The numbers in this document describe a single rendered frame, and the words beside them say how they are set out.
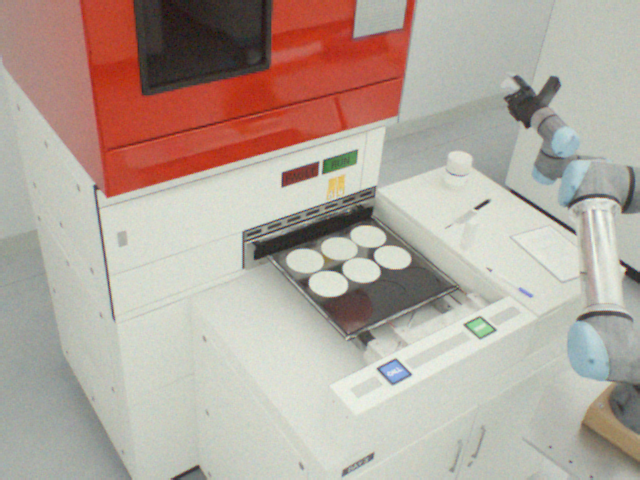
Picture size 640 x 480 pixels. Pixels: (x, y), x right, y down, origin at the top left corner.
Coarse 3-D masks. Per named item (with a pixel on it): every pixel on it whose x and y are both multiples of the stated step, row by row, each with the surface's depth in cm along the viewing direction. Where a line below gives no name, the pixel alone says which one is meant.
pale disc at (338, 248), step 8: (328, 240) 197; (336, 240) 198; (344, 240) 198; (328, 248) 194; (336, 248) 195; (344, 248) 195; (352, 248) 195; (328, 256) 191; (336, 256) 192; (344, 256) 192
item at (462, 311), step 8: (464, 304) 183; (448, 312) 180; (456, 312) 180; (464, 312) 181; (472, 312) 181; (432, 320) 177; (440, 320) 178; (448, 320) 178; (456, 320) 178; (416, 328) 175; (424, 328) 175; (432, 328) 175; (424, 336) 173; (392, 344) 170; (368, 360) 167; (376, 360) 165
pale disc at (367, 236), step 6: (354, 228) 203; (360, 228) 203; (366, 228) 203; (372, 228) 203; (354, 234) 200; (360, 234) 201; (366, 234) 201; (372, 234) 201; (378, 234) 201; (384, 234) 201; (354, 240) 198; (360, 240) 198; (366, 240) 199; (372, 240) 199; (378, 240) 199; (384, 240) 199; (366, 246) 196; (372, 246) 197
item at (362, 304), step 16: (368, 224) 205; (320, 240) 197; (352, 256) 192; (368, 256) 193; (416, 256) 194; (288, 272) 186; (304, 272) 185; (336, 272) 187; (384, 272) 188; (400, 272) 188; (416, 272) 189; (432, 272) 189; (304, 288) 181; (352, 288) 182; (368, 288) 182; (384, 288) 183; (400, 288) 183; (416, 288) 184; (432, 288) 184; (320, 304) 176; (336, 304) 177; (352, 304) 177; (368, 304) 178; (384, 304) 178; (400, 304) 178; (336, 320) 172; (352, 320) 173; (368, 320) 173
